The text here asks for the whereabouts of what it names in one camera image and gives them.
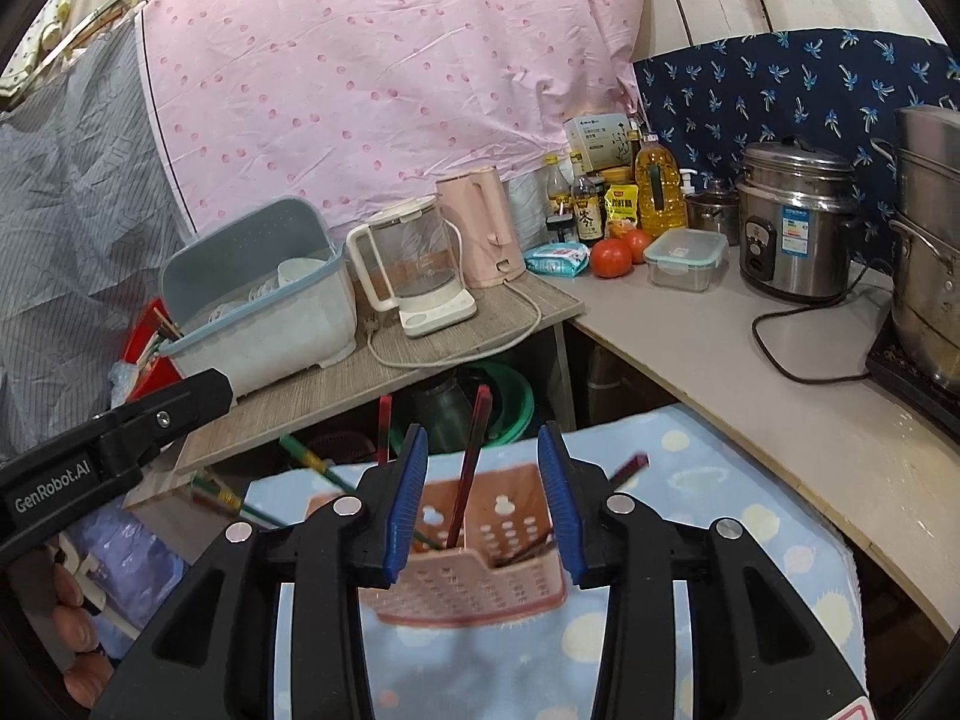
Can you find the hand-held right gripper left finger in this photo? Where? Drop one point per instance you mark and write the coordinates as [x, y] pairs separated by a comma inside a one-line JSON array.
[[405, 499]]

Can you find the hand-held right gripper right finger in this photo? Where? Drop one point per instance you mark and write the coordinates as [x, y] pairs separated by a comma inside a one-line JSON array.
[[559, 502]]

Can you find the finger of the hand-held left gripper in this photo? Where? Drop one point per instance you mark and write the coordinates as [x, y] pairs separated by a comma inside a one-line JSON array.
[[172, 412]]

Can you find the dark red chopstick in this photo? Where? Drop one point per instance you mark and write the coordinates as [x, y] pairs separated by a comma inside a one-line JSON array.
[[469, 457], [628, 469]]

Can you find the green patterned chopstick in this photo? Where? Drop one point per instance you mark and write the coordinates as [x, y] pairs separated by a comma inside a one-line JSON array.
[[315, 463]]

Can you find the pink perforated utensil holder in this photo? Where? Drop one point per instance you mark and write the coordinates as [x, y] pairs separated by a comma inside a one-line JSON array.
[[480, 592]]

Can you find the person's left hand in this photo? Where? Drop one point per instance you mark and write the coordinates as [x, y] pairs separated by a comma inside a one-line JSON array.
[[75, 630]]

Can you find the red plastic bowl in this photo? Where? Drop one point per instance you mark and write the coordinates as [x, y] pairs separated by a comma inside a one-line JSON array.
[[146, 360]]

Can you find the purple plastic bag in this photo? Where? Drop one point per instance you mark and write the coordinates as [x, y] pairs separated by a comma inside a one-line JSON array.
[[120, 555]]

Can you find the green plastic basin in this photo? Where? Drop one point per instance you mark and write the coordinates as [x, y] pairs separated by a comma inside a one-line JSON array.
[[510, 405]]

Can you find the blue-grey dish drainer box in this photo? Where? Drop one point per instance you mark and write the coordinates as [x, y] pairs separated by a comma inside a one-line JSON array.
[[270, 330]]

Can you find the wood grain side table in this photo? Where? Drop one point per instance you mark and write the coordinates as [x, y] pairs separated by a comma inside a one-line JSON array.
[[300, 397]]

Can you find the white cup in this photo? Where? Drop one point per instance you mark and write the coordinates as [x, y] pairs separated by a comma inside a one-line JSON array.
[[300, 274]]

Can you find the blue dotted table cloth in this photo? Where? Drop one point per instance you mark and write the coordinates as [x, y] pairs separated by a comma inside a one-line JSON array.
[[750, 540]]

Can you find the grey striped cloth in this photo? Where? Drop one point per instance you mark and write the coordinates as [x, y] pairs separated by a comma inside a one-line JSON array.
[[75, 225]]

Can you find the white glass kettle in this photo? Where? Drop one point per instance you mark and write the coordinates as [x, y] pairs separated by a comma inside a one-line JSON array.
[[412, 270]]

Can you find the blue wipes packet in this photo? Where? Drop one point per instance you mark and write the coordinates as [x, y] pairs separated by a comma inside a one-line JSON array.
[[556, 259]]

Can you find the red tomato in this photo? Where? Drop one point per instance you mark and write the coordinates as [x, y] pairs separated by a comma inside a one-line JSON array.
[[610, 259], [640, 244]]

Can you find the glass food container green lid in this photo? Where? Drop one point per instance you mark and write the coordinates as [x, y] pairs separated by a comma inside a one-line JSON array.
[[686, 261]]

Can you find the pink electric kettle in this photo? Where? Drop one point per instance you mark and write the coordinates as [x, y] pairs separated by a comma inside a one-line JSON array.
[[484, 232]]

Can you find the yellow seasoning packet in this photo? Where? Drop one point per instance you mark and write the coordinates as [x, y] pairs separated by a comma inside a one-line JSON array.
[[621, 206]]

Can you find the clear sauce bottle yellow cap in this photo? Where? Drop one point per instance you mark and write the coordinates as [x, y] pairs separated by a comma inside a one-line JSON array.
[[557, 195]]

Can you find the yellow cooking oil bottle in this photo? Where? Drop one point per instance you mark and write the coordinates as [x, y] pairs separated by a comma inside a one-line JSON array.
[[660, 195]]

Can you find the small steel pot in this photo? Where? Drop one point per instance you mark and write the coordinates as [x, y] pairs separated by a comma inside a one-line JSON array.
[[712, 214]]

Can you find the white pump bottle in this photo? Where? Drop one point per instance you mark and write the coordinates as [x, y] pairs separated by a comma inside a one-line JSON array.
[[689, 187]]

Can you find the steel rice cooker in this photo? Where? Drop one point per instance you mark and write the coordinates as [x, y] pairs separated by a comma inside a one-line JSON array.
[[795, 232]]

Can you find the black induction cooker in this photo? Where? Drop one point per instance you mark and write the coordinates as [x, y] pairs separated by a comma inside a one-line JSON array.
[[900, 382]]

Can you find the white and green box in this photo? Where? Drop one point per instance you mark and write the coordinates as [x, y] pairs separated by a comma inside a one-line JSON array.
[[596, 141]]

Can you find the pink dotted cloth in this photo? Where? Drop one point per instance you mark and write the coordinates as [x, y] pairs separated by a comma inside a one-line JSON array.
[[375, 75]]

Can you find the large steel steamer pot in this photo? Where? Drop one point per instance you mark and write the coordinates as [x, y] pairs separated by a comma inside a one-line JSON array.
[[926, 270]]

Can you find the navy blue printed cloth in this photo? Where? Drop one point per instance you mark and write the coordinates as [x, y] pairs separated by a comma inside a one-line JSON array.
[[787, 90]]

